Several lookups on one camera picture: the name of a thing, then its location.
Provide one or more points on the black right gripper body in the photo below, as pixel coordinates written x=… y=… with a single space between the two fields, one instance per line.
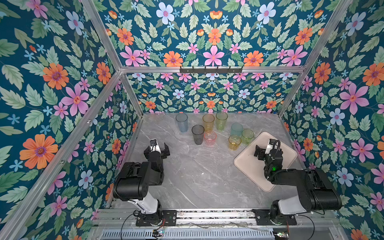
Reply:
x=263 y=153

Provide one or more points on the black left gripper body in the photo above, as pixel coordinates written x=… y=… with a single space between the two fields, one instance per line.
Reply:
x=157 y=153

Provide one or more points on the beige rectangular tray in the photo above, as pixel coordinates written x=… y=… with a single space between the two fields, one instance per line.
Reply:
x=253 y=168

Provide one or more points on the blue translucent tall cup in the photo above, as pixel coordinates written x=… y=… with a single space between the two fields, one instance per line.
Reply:
x=182 y=122

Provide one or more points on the dark grey translucent cup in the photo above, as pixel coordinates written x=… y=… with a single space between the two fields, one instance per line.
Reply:
x=198 y=134

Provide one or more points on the amber translucent tall cup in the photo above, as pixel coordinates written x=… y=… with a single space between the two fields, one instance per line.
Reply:
x=208 y=122

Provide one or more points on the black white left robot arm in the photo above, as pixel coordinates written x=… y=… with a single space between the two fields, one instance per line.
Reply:
x=133 y=182

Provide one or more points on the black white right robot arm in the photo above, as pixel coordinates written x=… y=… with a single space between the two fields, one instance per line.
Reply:
x=314 y=190

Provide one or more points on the light green short cup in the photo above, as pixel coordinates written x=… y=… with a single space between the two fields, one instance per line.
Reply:
x=247 y=136

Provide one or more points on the yellow translucent short cup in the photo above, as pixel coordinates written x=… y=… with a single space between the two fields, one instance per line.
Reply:
x=234 y=142

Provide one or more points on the teal translucent short cup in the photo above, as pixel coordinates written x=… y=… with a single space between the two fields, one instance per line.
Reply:
x=237 y=129

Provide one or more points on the pink translucent short cup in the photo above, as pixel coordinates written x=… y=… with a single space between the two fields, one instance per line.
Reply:
x=210 y=138

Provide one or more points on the green translucent tall cup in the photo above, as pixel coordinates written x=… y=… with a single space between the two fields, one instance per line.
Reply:
x=221 y=120

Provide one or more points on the black hook rack bar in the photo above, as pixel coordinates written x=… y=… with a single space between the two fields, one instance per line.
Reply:
x=209 y=70

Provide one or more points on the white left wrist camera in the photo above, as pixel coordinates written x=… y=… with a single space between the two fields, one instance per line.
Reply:
x=154 y=146

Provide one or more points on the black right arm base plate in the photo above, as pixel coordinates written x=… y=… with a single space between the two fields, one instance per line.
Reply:
x=266 y=218

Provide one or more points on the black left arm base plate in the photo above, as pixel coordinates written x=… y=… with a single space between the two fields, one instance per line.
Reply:
x=168 y=217

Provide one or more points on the aluminium mounting rail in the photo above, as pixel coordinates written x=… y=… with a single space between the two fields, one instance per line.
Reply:
x=215 y=217

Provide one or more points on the white vented cable duct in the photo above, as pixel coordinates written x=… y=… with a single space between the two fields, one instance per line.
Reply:
x=188 y=234

